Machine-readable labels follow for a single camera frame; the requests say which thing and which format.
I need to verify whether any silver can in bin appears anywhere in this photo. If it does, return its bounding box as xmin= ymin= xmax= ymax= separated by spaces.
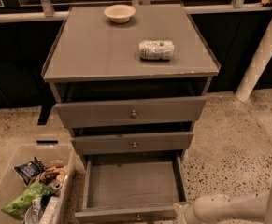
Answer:
xmin=49 ymin=179 xmax=62 ymax=191

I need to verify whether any brown snack bag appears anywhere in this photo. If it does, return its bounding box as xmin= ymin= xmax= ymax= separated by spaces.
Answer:
xmin=36 ymin=166 xmax=67 ymax=184

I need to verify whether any dark blue snack bag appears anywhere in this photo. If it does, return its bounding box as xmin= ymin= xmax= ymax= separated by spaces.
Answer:
xmin=13 ymin=157 xmax=47 ymax=186

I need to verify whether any clear plastic water bottle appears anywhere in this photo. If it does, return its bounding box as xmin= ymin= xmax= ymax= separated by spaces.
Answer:
xmin=23 ymin=197 xmax=43 ymax=224

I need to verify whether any grey middle drawer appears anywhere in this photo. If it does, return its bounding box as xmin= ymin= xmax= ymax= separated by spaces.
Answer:
xmin=72 ymin=132 xmax=193 ymax=155

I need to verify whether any grey bottom drawer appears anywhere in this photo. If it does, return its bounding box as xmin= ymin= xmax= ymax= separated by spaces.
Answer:
xmin=75 ymin=151 xmax=189 ymax=224

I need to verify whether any beige paper bowl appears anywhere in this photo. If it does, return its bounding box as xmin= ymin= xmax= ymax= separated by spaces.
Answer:
xmin=104 ymin=5 xmax=136 ymax=24

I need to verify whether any grey wooden drawer cabinet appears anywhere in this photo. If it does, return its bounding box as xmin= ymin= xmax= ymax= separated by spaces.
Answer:
xmin=41 ymin=3 xmax=222 ymax=161

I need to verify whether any grey top drawer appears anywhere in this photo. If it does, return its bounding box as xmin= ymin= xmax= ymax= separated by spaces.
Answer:
xmin=55 ymin=96 xmax=206 ymax=128

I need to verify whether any clear plastic storage bin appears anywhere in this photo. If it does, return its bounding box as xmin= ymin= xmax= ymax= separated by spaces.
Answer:
xmin=0 ymin=145 xmax=76 ymax=224

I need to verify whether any green snack bag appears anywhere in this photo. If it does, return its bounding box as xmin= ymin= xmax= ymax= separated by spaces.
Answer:
xmin=1 ymin=182 xmax=53 ymax=220

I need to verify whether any grey drawer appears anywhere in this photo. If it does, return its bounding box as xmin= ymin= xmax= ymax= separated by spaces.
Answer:
xmin=72 ymin=132 xmax=193 ymax=155
xmin=75 ymin=151 xmax=189 ymax=224
xmin=55 ymin=96 xmax=206 ymax=128

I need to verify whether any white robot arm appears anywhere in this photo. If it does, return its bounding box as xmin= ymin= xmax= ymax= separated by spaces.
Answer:
xmin=173 ymin=186 xmax=272 ymax=224

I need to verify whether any grey metal railing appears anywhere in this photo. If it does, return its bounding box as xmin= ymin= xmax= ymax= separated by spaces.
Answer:
xmin=0 ymin=0 xmax=272 ymax=24

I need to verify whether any white diagonal support post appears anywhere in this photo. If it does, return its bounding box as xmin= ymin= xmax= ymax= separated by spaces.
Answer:
xmin=235 ymin=19 xmax=272 ymax=102

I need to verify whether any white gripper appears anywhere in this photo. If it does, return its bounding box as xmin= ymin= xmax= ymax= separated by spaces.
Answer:
xmin=173 ymin=203 xmax=190 ymax=224

